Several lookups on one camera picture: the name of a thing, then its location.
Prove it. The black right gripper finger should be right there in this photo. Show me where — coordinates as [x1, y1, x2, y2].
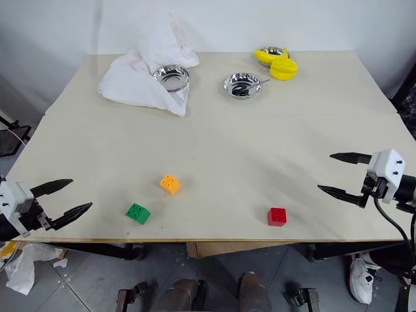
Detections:
[329, 151, 372, 166]
[317, 184, 367, 209]

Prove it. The steel bowl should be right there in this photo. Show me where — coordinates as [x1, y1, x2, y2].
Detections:
[151, 64, 190, 93]
[223, 73, 261, 99]
[261, 45, 287, 61]

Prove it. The red toy brick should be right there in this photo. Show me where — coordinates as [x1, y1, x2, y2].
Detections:
[266, 207, 289, 227]

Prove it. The white plastic bag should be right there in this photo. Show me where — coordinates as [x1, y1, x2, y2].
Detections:
[4, 242, 68, 296]

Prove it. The brown cardboard box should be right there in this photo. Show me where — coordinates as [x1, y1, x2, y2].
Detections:
[186, 241, 295, 260]

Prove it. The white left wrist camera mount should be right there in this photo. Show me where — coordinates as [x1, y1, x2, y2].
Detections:
[0, 180, 35, 235]

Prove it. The yellow toy starfruit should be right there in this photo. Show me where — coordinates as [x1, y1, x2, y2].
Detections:
[270, 58, 299, 81]

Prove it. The green toy brick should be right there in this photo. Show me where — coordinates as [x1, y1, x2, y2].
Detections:
[124, 202, 151, 226]

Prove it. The rusty metal bracket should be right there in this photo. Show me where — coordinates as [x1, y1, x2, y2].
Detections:
[284, 283, 320, 312]
[116, 281, 148, 312]

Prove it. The white crumpled cloth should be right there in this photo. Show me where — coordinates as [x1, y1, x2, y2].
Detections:
[97, 12, 200, 118]

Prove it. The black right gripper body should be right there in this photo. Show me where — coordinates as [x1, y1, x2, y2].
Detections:
[361, 168, 389, 200]

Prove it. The dark trouser leg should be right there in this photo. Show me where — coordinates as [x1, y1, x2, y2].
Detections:
[367, 249, 416, 279]

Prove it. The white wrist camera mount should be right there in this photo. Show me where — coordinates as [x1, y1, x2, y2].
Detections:
[0, 180, 35, 235]
[366, 149, 407, 205]

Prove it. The dark rounded shape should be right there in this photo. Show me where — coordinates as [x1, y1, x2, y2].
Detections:
[151, 278, 203, 312]
[238, 271, 273, 312]

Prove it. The yellow toy banana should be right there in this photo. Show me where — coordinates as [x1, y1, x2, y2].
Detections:
[253, 47, 291, 67]

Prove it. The black metal stand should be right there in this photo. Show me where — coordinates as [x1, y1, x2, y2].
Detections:
[0, 115, 33, 159]

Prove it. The small yellow object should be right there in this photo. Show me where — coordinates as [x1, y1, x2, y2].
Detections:
[0, 241, 18, 261]

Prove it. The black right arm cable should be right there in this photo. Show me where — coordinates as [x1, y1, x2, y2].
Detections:
[372, 194, 411, 253]

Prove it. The orange toy brick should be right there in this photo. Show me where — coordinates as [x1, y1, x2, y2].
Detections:
[159, 174, 181, 197]

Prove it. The black table frame bar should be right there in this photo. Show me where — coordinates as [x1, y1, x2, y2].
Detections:
[40, 241, 146, 261]

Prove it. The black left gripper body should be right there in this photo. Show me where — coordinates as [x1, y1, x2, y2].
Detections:
[18, 197, 55, 233]

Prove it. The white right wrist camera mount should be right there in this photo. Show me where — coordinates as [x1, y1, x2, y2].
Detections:
[366, 149, 407, 205]

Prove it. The metal spoon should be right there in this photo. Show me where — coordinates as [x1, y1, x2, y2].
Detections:
[242, 79, 272, 91]

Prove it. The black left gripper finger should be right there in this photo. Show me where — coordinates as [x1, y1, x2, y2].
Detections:
[51, 201, 94, 231]
[29, 178, 74, 199]

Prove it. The white and red sneaker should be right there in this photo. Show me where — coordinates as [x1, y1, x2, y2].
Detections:
[348, 252, 382, 305]

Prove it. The plaid fabric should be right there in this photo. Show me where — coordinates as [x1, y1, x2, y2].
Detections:
[396, 92, 416, 141]

